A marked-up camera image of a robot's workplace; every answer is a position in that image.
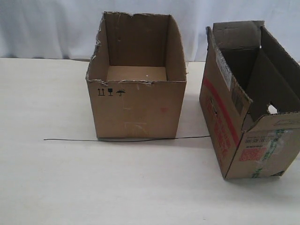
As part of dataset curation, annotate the plain brown cardboard box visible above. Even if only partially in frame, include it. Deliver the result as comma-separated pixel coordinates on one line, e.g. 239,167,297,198
85,12,187,138

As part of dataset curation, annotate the printed cardboard box red stripe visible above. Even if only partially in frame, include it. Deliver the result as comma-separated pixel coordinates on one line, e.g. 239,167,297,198
199,21,300,180

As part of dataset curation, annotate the white backdrop curtain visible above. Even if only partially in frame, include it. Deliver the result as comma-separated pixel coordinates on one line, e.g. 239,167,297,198
0,0,300,61

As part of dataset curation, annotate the thin black wire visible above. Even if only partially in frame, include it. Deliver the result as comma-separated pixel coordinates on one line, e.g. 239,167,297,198
43,134,211,142

